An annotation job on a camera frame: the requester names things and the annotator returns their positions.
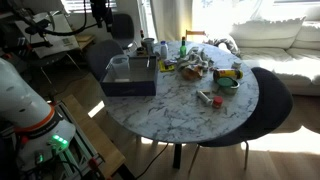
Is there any green glass bottle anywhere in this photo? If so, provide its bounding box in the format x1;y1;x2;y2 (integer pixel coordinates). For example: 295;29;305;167
180;37;186;58

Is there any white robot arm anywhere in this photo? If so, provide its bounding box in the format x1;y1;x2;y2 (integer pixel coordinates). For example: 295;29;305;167
0;59;76;171

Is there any black office chair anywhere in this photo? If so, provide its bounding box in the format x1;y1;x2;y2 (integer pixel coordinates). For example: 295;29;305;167
111;13;134;50

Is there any dark grey chair back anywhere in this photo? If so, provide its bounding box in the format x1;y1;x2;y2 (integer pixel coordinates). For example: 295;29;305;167
86;40;123;81

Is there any round marble table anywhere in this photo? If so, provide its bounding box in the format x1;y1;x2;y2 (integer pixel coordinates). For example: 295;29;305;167
102;40;260;169

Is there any small white jar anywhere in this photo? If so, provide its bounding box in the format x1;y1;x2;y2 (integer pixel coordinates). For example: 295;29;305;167
231;61;242;70

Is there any white sofa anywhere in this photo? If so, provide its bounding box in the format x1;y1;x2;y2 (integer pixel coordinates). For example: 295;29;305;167
236;15;320;96

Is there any round tin green lid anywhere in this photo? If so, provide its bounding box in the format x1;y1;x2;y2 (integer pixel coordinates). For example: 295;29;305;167
217;77;240;95

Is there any white sofa cushion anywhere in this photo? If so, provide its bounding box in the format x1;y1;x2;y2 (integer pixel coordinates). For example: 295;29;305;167
230;16;305;49

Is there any yellow black packet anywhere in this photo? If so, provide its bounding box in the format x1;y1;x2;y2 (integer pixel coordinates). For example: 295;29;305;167
159;60;175;72

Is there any wooden bench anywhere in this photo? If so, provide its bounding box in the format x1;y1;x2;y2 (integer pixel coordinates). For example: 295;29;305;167
62;95;132;180

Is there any blue cardboard box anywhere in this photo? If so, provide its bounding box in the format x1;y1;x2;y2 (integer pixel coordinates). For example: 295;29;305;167
100;55;158;97

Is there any grey metal cup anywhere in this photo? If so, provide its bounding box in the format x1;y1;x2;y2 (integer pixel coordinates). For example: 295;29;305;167
142;38;154;55

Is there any clear plastic container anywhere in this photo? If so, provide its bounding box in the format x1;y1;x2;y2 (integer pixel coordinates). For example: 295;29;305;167
104;55;130;82

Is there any dark blue chair front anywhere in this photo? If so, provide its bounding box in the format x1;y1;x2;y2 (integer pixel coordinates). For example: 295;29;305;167
197;66;294;171

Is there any black power cable floor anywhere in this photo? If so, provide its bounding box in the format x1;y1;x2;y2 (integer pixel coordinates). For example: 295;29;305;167
134;143;169;180

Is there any white plastic bottle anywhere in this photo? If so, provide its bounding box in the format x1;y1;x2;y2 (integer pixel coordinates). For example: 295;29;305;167
160;41;168;60

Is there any small red-capped jar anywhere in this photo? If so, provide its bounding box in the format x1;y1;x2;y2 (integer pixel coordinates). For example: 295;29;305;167
212;96;223;108

